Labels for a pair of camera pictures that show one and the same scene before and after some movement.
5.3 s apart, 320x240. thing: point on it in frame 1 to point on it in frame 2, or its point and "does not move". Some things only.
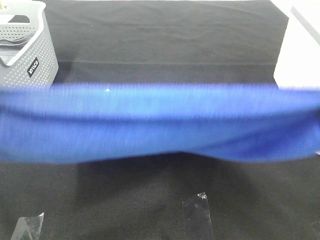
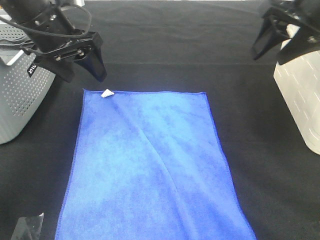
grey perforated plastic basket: (28, 59) does not move
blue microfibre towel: (63, 123) to (149, 165)
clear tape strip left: (28, 228) does not move
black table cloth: (192, 42) does not move
